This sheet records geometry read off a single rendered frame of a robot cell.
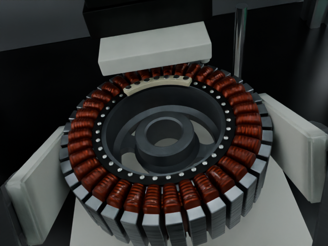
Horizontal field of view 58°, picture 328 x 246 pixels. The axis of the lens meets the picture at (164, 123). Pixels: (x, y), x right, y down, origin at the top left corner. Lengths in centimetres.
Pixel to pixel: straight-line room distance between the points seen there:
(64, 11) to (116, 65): 25
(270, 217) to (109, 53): 14
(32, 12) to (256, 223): 34
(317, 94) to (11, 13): 35
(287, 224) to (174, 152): 9
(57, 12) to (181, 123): 28
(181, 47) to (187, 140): 5
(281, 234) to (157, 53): 13
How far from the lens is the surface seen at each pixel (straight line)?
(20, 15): 42
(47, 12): 41
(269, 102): 17
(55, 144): 16
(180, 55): 16
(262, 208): 21
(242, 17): 22
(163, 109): 19
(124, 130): 18
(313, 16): 39
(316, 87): 31
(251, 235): 20
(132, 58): 16
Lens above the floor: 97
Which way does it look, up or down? 47 degrees down
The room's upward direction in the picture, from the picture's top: 11 degrees counter-clockwise
